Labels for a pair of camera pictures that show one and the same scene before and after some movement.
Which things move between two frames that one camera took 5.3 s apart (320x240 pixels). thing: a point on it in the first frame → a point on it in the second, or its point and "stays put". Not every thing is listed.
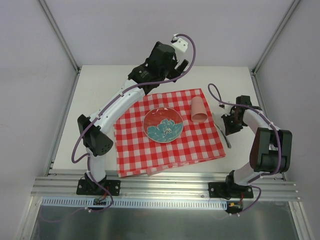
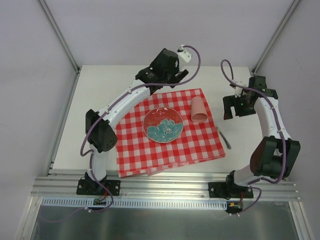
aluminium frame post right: [274, 36] stays put
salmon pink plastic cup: [198, 111] stays put
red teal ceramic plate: [163, 125] stays put
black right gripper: [230, 121] → [231, 102]
